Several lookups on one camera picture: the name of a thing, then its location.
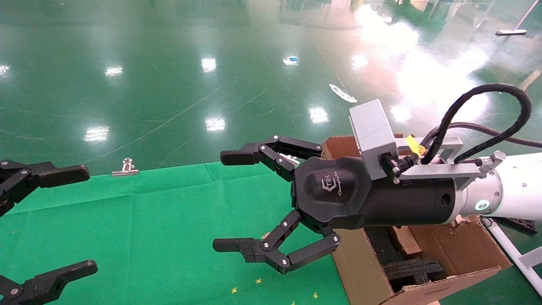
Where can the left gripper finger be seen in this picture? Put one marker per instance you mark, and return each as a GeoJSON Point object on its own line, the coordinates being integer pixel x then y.
{"type": "Point", "coordinates": [51, 286]}
{"type": "Point", "coordinates": [63, 174]}

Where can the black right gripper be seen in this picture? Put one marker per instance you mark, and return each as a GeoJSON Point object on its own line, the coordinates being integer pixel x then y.
{"type": "Point", "coordinates": [338, 199]}

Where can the small cardboard box with hole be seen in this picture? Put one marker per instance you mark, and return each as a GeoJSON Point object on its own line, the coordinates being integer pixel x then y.
{"type": "Point", "coordinates": [406, 243]}

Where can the large open cardboard carton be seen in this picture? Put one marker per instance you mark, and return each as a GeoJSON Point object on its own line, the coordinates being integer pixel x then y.
{"type": "Point", "coordinates": [360, 275]}

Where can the silver binder clip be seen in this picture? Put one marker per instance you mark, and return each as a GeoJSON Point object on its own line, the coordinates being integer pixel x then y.
{"type": "Point", "coordinates": [290, 159]}
{"type": "Point", "coordinates": [125, 171]}

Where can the large green table cloth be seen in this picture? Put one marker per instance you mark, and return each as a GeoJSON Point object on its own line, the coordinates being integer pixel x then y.
{"type": "Point", "coordinates": [169, 220]}

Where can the white paper scrap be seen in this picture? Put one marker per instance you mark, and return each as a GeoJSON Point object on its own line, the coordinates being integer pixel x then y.
{"type": "Point", "coordinates": [343, 94]}

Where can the blue floor scrap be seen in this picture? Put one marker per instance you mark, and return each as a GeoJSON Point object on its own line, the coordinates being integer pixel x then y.
{"type": "Point", "coordinates": [293, 58]}

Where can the black foam block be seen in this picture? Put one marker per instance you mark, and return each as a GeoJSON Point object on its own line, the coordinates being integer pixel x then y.
{"type": "Point", "coordinates": [413, 269]}

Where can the black plastic grid tray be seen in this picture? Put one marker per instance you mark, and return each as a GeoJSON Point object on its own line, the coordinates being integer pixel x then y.
{"type": "Point", "coordinates": [523, 224]}

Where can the white floor bar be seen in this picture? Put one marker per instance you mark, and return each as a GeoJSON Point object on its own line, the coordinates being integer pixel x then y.
{"type": "Point", "coordinates": [510, 32]}

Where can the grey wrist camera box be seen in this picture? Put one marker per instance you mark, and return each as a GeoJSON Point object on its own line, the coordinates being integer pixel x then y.
{"type": "Point", "coordinates": [372, 131]}

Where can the silver camera mount bracket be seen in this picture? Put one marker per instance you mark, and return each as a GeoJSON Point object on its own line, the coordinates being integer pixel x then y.
{"type": "Point", "coordinates": [436, 170]}

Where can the white frame pipe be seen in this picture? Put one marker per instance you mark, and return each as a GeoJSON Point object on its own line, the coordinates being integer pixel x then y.
{"type": "Point", "coordinates": [508, 247]}

